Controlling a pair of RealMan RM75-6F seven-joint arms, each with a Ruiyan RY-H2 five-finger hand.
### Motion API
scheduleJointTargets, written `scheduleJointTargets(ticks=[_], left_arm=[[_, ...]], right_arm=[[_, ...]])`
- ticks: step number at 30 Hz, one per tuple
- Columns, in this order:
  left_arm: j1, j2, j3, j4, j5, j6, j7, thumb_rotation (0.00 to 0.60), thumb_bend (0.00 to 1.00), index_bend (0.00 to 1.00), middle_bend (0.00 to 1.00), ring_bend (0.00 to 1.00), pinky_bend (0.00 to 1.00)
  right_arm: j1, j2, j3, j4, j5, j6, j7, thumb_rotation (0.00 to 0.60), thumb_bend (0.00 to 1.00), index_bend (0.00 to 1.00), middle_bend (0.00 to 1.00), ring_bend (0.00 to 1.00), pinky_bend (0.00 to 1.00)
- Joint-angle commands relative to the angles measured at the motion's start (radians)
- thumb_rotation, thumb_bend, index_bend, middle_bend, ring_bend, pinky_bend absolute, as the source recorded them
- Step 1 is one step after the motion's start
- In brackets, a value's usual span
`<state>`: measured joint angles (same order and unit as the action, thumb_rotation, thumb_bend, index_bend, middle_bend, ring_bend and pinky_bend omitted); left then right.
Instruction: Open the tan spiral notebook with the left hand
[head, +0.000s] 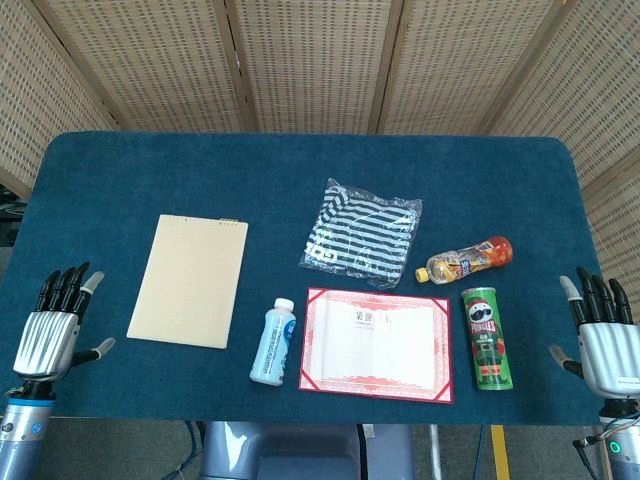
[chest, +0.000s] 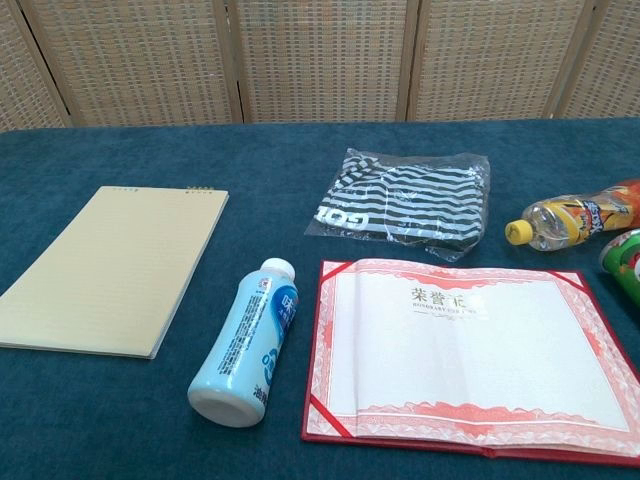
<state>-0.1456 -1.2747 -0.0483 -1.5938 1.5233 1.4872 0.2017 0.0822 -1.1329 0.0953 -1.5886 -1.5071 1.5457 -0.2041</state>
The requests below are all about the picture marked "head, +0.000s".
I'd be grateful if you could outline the grey metal table leg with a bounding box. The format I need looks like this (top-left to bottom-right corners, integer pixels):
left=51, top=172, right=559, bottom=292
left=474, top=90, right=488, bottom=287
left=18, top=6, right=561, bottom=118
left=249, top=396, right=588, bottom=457
left=428, top=424, right=444, bottom=480

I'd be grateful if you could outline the red bordered certificate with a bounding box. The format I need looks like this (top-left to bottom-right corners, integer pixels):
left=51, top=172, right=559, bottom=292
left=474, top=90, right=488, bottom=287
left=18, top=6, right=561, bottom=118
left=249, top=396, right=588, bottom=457
left=298, top=286, right=456, bottom=404

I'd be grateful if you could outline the woven bamboo folding screen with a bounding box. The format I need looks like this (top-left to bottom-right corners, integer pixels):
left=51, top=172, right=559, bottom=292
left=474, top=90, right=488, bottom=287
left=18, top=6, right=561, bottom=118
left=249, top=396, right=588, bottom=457
left=0, top=0, right=640, bottom=321

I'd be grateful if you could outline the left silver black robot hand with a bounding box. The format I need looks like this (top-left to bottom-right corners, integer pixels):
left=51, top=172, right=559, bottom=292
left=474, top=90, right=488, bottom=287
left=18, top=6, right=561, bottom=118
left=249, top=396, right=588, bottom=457
left=12, top=261, right=117, bottom=384

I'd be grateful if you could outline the black plug cable on arm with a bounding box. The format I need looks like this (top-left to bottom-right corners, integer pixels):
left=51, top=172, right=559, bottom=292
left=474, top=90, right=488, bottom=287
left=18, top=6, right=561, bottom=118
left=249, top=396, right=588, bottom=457
left=572, top=433, right=610, bottom=469

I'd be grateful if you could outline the light blue milk drink bottle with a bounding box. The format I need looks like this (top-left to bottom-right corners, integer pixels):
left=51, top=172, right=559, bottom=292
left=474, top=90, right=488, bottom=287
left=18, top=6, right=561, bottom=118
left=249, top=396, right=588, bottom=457
left=249, top=297, right=297, bottom=387

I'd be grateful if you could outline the green Pringles can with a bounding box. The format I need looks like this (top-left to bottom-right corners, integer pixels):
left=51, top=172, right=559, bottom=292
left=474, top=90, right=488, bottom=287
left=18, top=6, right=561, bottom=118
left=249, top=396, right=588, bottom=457
left=460, top=286, right=515, bottom=392

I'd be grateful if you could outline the grey-blue robot torso base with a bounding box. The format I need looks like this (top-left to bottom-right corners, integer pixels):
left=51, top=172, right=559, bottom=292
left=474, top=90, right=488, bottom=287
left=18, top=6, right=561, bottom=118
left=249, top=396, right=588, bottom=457
left=199, top=421, right=416, bottom=480

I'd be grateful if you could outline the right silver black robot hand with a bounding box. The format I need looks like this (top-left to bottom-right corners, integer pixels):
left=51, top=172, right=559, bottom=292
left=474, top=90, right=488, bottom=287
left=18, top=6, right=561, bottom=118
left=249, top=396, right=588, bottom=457
left=548, top=266, right=640, bottom=401

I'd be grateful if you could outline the yellow floor tape strip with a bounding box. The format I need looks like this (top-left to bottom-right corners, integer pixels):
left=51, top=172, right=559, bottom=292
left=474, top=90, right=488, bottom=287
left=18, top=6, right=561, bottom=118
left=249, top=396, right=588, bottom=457
left=490, top=424, right=511, bottom=480

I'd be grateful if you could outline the striped garment in plastic bag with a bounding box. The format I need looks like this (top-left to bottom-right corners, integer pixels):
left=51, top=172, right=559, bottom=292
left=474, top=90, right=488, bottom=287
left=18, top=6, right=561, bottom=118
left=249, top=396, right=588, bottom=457
left=298, top=176, right=424, bottom=292

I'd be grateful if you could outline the dark equipment behind table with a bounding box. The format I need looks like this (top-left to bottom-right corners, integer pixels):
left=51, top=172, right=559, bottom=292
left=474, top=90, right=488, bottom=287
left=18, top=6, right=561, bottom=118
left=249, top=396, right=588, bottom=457
left=0, top=187, right=27, bottom=247

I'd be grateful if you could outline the blue floor cable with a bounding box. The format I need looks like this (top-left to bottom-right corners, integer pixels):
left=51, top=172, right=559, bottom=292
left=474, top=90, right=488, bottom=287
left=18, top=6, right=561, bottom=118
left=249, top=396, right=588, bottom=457
left=183, top=419, right=206, bottom=480

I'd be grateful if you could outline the beige notebook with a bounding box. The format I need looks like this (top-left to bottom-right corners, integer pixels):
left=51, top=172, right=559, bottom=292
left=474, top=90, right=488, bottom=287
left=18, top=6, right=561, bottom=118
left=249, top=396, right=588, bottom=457
left=126, top=214, right=250, bottom=350

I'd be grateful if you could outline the yellow-capped iced tea bottle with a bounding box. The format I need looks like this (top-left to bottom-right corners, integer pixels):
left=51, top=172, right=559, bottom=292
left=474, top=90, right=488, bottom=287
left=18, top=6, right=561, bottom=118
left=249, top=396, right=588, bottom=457
left=414, top=235, right=514, bottom=286

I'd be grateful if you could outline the dark blue tablecloth-covered table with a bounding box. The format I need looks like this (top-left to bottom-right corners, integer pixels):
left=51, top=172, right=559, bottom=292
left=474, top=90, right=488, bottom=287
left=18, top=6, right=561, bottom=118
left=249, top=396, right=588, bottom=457
left=0, top=130, right=612, bottom=426

